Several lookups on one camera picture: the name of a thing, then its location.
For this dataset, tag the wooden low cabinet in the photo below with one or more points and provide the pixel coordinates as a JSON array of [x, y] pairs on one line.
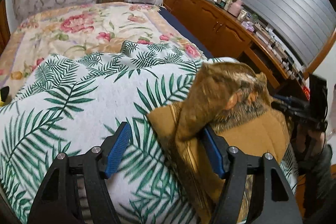
[[223, 36]]

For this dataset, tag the yellow Pikachu plush toy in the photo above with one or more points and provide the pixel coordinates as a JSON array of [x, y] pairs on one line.
[[4, 92]]

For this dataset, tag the brown louvered wardrobe door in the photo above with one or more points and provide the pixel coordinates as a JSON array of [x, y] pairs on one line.
[[4, 27]]

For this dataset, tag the pink bottle on cabinet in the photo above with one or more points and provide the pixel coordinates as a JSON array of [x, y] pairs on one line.
[[235, 7]]

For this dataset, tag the floral pink bedspread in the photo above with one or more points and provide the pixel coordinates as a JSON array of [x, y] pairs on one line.
[[78, 31]]

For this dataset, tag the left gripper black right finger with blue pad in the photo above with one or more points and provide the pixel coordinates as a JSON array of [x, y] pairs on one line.
[[272, 200]]

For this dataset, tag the white green leaf-print blanket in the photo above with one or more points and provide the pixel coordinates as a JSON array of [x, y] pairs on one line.
[[70, 106]]

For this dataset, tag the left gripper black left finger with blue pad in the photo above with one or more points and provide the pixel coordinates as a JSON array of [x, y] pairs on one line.
[[57, 199]]

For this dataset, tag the brown gold patterned garment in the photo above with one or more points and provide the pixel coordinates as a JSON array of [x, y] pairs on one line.
[[235, 102]]

